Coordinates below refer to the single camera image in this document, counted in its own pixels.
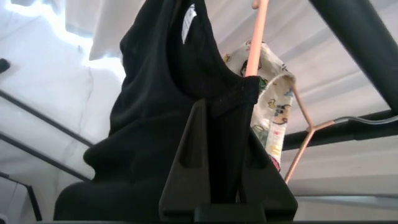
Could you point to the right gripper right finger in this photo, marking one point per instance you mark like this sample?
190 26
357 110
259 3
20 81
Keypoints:
267 193

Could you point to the cream printed garment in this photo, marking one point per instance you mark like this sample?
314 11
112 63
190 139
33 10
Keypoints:
275 105

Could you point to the black clothes rack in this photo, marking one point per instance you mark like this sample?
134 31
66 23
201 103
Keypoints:
367 40

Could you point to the black garment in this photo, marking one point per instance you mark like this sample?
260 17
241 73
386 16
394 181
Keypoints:
149 124

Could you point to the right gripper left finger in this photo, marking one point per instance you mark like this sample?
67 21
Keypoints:
189 180

